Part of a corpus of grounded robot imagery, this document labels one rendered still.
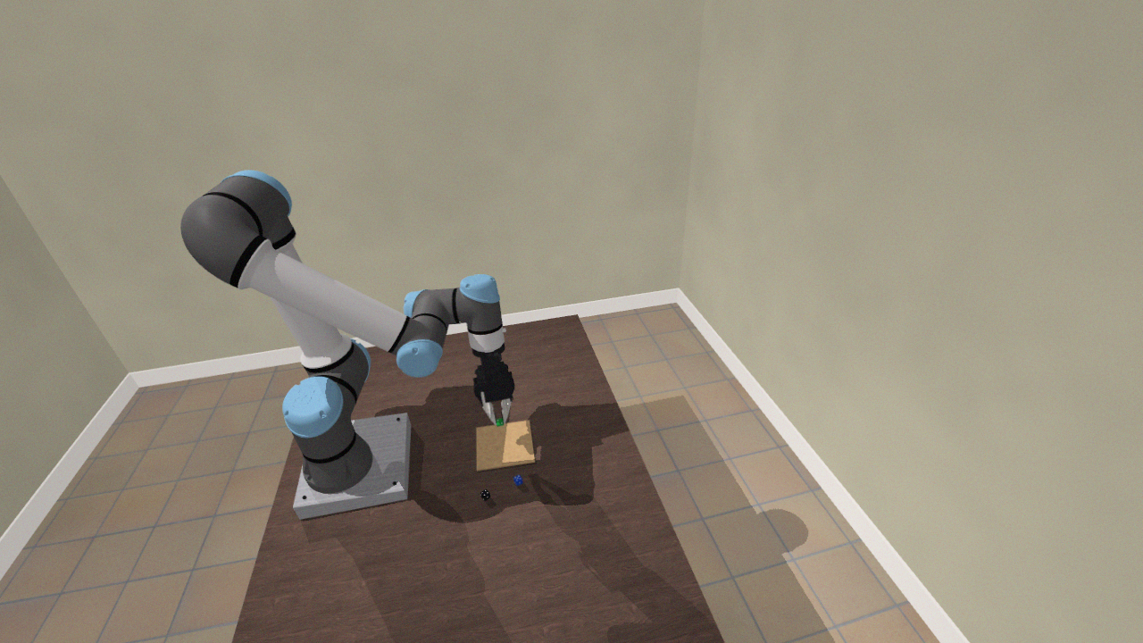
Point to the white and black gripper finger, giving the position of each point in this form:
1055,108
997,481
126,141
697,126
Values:
507,402
485,406

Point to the tan flat mat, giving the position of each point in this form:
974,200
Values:
504,446

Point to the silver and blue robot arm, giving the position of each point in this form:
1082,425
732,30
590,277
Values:
219,232

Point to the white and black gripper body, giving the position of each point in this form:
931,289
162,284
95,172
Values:
495,387

